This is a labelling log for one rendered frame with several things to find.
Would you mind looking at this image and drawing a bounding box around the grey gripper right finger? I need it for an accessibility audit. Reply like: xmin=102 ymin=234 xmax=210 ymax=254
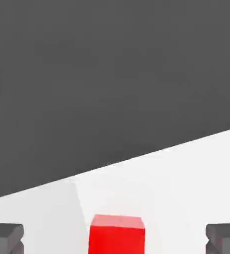
xmin=205 ymin=223 xmax=230 ymax=254

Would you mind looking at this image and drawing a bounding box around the small red cube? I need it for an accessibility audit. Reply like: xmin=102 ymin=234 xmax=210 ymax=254
xmin=87 ymin=214 xmax=146 ymax=254

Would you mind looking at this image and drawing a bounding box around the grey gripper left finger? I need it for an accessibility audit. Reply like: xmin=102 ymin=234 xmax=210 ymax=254
xmin=0 ymin=223 xmax=25 ymax=254

